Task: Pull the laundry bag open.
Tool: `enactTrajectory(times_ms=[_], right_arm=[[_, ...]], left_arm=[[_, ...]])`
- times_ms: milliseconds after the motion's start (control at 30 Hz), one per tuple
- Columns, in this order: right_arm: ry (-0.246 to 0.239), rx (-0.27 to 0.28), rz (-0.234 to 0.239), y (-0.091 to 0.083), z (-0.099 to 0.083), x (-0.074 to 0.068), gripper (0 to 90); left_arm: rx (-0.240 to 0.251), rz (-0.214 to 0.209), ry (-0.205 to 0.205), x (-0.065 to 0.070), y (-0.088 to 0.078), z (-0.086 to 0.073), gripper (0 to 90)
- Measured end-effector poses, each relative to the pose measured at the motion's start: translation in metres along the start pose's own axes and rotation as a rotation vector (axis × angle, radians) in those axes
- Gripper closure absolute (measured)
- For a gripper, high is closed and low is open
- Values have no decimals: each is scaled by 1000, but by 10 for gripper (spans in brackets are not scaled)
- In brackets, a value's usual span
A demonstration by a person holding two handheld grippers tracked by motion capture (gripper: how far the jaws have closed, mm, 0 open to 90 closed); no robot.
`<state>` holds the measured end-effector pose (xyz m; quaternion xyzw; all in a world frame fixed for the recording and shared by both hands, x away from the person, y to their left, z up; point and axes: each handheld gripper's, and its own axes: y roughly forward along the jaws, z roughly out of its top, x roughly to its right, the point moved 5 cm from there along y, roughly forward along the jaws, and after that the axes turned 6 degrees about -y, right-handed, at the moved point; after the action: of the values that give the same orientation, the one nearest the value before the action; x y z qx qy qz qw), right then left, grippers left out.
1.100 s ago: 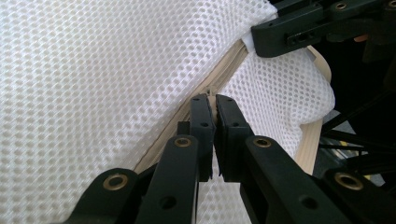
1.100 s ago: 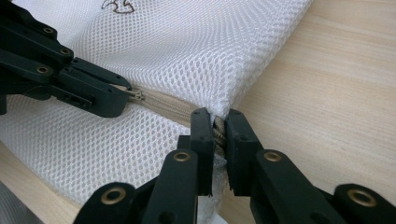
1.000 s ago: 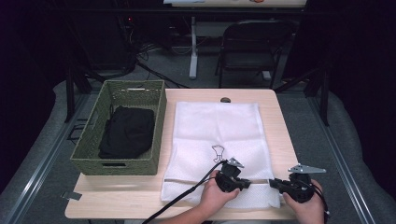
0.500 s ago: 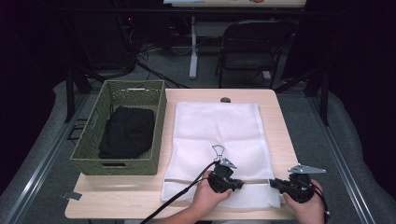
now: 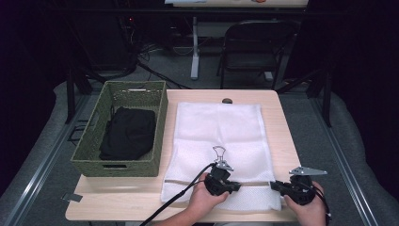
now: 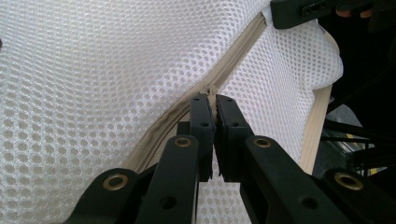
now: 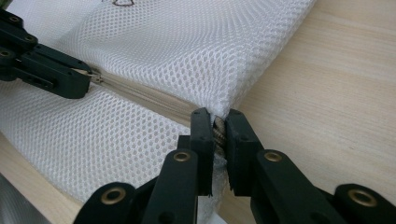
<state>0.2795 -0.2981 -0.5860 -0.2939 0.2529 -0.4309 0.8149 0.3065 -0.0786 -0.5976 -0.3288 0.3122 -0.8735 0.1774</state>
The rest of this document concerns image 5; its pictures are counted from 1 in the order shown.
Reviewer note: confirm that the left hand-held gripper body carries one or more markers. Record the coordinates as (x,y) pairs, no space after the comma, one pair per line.
(216,185)

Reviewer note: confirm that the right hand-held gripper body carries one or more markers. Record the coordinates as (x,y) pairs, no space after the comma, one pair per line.
(301,191)

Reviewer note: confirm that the white mesh laundry bag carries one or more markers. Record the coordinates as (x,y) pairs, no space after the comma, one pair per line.
(204,132)

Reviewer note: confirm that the black garment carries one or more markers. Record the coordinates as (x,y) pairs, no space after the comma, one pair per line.
(128,135)

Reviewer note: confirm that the green woven basket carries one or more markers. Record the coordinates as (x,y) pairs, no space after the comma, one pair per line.
(135,91)

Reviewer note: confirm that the person's left hand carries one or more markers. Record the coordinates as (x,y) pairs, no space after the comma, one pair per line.
(200,201)

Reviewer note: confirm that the person's right hand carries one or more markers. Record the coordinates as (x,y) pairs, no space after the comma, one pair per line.
(310,215)

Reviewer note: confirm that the dark round table grommet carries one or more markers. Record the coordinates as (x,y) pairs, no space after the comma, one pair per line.
(227,101)

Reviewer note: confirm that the black metal stand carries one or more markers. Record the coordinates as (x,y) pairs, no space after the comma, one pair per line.
(327,103)
(70,100)

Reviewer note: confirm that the white desk leg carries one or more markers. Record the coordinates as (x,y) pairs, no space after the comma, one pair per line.
(195,47)

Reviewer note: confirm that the silver metal table clip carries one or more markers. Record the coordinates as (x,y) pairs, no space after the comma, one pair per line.
(72,197)

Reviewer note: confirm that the black folding chair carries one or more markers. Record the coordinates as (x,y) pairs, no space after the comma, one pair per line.
(251,34)

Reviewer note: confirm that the light background desk top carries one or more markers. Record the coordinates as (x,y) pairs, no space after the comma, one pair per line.
(235,3)

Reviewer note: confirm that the orange object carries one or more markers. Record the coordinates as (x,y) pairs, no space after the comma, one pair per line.
(258,1)

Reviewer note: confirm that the aluminium floor rail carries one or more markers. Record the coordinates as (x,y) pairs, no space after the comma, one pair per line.
(356,188)
(29,188)

